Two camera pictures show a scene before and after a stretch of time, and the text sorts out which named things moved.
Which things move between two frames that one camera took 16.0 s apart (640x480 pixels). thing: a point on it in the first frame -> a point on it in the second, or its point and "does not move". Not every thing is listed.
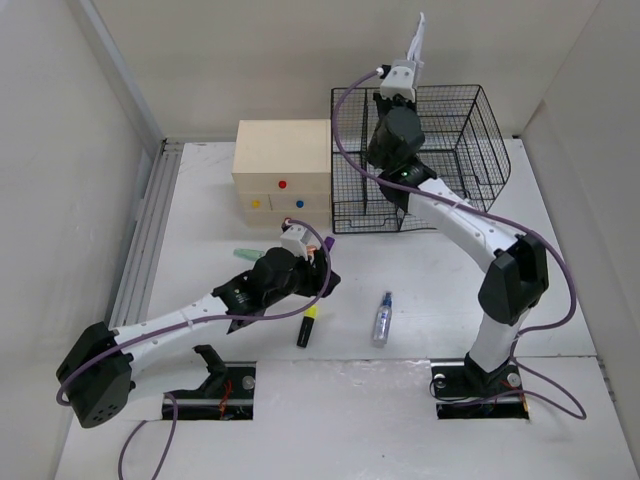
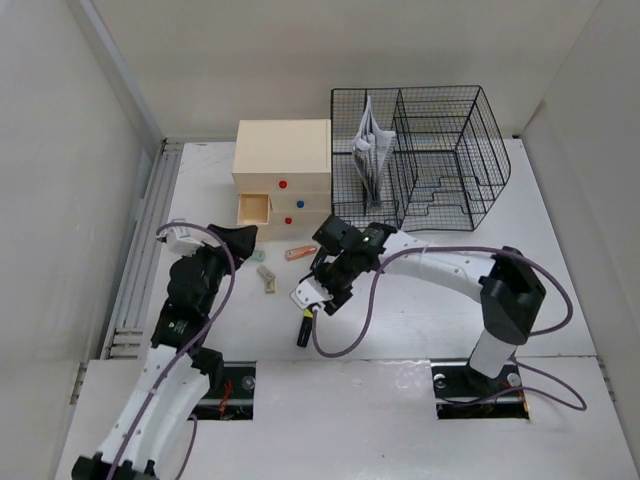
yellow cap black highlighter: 310,313 does not move
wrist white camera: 297,239 -> 182,239
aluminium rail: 131,304 does not move
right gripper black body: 384,108 -> 336,278
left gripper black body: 301,281 -> 215,262
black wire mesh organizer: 465,151 does not move
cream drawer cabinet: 282,169 does not move
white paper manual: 416,44 -> 371,152
